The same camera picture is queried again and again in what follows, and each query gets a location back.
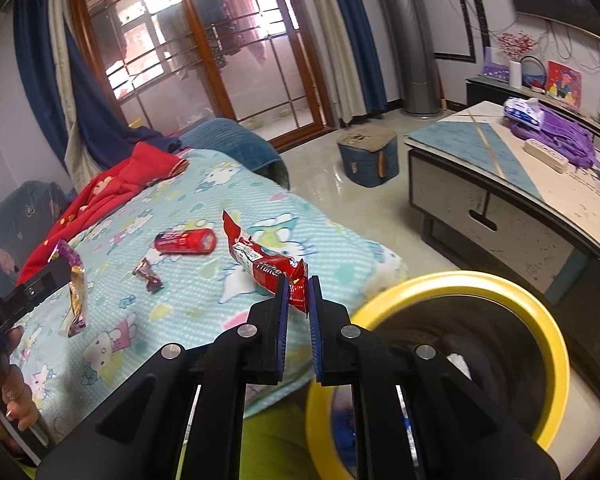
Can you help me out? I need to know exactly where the round blue ornament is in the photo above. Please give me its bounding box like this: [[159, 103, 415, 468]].
[[520, 55, 548, 92]]

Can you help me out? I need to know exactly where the blue padded stool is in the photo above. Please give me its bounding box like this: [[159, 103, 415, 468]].
[[337, 126, 401, 189]]

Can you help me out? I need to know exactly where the red snack wrapper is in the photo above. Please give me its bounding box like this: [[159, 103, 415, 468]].
[[222, 210, 311, 318]]

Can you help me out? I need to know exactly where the beige power strip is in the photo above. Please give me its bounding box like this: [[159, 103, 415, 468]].
[[523, 138, 569, 174]]

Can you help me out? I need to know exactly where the person's left hand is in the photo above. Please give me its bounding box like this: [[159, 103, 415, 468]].
[[0, 325, 42, 457]]

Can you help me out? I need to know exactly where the yellow rimmed trash bin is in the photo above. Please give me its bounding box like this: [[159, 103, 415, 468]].
[[305, 270, 571, 480]]

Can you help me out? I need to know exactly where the grey cylindrical air conditioner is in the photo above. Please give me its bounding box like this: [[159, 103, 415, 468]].
[[367, 0, 441, 117]]

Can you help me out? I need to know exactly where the purple bag on table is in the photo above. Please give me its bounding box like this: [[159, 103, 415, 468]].
[[510, 105, 600, 172]]

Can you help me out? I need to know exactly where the dark television cabinet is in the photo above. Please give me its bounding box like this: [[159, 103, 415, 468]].
[[466, 75, 600, 133]]

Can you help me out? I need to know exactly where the purple box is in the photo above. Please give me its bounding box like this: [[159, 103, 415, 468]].
[[482, 45, 512, 81]]

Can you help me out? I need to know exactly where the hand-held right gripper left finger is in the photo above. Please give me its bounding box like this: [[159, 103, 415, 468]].
[[35, 275, 293, 480]]

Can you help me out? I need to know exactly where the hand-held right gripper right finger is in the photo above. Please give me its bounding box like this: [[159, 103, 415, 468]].
[[307, 275, 563, 480]]

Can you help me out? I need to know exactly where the purple snack wrapper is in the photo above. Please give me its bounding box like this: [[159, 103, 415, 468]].
[[47, 240, 89, 339]]

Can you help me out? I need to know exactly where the blue grey coffee table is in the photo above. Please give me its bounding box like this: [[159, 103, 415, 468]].
[[403, 100, 600, 402]]

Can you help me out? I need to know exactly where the printed cartoon blanket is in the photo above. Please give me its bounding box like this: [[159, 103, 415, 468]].
[[15, 147, 411, 422]]

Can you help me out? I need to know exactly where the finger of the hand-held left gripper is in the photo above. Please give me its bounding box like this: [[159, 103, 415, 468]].
[[16, 258, 74, 307]]

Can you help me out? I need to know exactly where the beige curtain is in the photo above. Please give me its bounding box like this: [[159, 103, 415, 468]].
[[300, 0, 371, 122], [47, 0, 82, 172]]

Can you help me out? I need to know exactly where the blue white tissue pack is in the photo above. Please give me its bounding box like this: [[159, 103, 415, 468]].
[[503, 97, 546, 129]]

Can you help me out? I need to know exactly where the blue sofa cushion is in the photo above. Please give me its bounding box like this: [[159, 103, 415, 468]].
[[179, 118, 291, 192]]

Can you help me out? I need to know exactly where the red white flower decoration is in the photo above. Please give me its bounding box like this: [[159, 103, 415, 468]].
[[497, 32, 536, 59]]

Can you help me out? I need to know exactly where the small purple candy wrapper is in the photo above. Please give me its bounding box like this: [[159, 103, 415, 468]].
[[132, 258, 165, 294]]

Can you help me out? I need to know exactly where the blue curtain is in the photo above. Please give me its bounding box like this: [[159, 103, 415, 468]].
[[322, 0, 389, 117], [12, 0, 181, 177]]

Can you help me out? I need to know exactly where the colourful painting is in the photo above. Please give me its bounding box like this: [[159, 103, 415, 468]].
[[546, 59, 583, 109]]

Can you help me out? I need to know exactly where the wooden glass sliding door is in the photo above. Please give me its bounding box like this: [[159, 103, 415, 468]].
[[65, 0, 331, 137]]

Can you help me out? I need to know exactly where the red cylindrical snack tube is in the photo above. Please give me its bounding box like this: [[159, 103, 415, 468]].
[[153, 228, 217, 256]]

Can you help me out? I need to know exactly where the red printed blanket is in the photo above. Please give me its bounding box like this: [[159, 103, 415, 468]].
[[17, 142, 189, 287]]

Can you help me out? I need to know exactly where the dark heart print cushion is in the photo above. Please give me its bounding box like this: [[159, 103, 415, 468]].
[[0, 180, 74, 312]]

